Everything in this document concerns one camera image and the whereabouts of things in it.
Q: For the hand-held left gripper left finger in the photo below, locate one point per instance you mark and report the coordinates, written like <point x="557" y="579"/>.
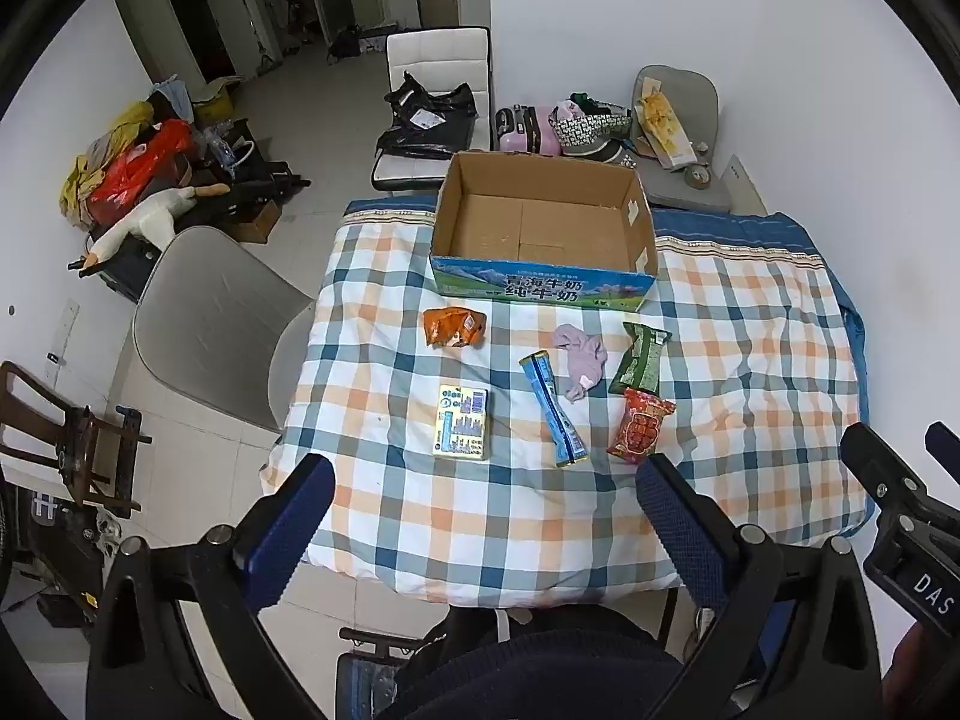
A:
<point x="296" y="514"/>

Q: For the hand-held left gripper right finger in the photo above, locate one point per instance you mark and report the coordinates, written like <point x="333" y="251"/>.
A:
<point x="679" y="517"/>

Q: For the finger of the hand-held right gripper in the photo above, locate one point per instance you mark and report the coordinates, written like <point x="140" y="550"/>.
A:
<point x="885" y="469"/>
<point x="946" y="450"/>

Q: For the red snack packet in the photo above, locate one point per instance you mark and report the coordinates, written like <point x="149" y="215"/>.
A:
<point x="640" y="427"/>

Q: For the green snack packet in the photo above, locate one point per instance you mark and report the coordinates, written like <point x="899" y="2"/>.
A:
<point x="637" y="358"/>

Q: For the long blue packet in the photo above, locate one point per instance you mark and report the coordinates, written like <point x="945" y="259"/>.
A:
<point x="555" y="409"/>

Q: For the purple cloth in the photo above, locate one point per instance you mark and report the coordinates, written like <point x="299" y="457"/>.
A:
<point x="583" y="360"/>

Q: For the yellow blue packet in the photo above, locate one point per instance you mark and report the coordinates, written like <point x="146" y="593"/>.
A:
<point x="461" y="420"/>

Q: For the orange snack packet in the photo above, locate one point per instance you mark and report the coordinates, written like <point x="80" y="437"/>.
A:
<point x="454" y="327"/>

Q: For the printed cardboard box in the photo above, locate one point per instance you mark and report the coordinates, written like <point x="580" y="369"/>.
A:
<point x="540" y="225"/>

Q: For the person's right hand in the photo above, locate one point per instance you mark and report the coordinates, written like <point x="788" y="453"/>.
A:
<point x="911" y="664"/>

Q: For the person's dark clothing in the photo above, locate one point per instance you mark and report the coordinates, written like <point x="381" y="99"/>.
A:
<point x="540" y="660"/>

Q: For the grey shell chair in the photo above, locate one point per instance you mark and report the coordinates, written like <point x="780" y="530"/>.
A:
<point x="202" y="322"/>

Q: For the dark wooden chair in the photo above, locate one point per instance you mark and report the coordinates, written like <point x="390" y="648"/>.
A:
<point x="67" y="435"/>

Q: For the small cardboard box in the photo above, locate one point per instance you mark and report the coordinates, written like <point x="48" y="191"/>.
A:
<point x="259" y="223"/>

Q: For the pile of black luggage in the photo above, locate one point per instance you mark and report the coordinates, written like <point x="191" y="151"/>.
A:
<point x="247" y="191"/>

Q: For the white goose plush toy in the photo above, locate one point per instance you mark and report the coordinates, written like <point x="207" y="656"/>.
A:
<point x="150" y="221"/>

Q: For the tape roll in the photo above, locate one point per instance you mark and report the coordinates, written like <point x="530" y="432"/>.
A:
<point x="697" y="177"/>

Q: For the grey padded chair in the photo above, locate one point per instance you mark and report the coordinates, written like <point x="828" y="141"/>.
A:
<point x="686" y="172"/>

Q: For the red plastic bag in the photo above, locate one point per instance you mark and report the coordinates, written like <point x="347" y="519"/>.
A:
<point x="139" y="169"/>

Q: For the yellow chip bag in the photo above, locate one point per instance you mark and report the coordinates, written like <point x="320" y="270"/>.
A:
<point x="660" y="120"/>

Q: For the black white patterned bag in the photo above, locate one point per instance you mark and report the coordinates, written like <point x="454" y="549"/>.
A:
<point x="589" y="127"/>

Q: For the yellow cloth bundle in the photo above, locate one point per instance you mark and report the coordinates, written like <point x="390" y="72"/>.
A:
<point x="101" y="154"/>

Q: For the black plastic bag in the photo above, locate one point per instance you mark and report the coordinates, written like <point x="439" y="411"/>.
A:
<point x="427" y="120"/>

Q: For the pink suitcase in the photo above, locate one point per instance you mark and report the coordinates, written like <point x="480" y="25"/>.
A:
<point x="525" y="131"/>

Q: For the yellow bin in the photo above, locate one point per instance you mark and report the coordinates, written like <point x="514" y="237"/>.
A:
<point x="212" y="101"/>

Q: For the black floor bag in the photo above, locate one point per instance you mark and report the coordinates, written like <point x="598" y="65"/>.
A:
<point x="345" y="41"/>

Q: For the white leather chair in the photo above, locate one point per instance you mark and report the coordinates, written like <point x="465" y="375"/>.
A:
<point x="435" y="52"/>

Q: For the white wall outlet strip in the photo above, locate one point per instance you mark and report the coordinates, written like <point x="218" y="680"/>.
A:
<point x="61" y="341"/>

